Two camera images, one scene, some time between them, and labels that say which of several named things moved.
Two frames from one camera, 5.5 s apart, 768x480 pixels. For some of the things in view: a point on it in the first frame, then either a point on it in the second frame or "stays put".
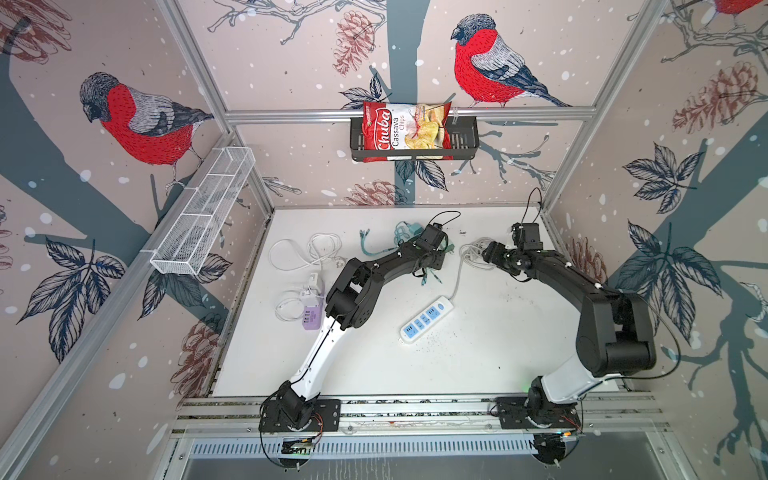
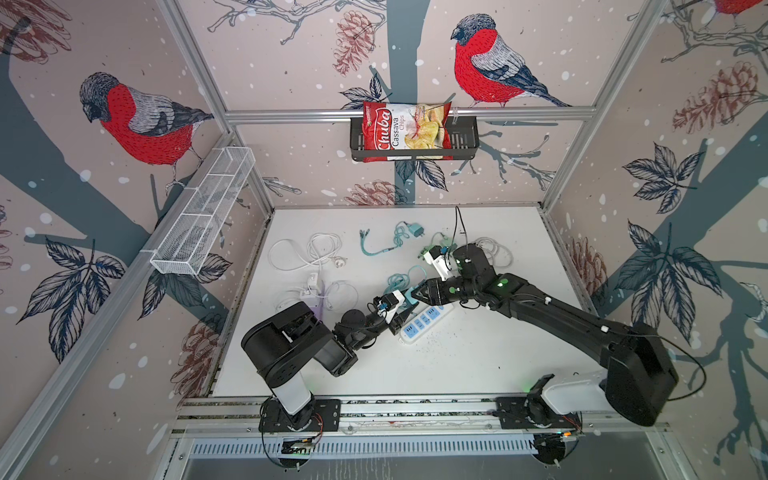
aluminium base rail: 419,415 stays put
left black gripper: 438,264 -> 400,320
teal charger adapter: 416,228 stays put
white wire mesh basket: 188,234 stays put
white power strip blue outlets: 430,317 stays put
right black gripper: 491,254 -> 433,298
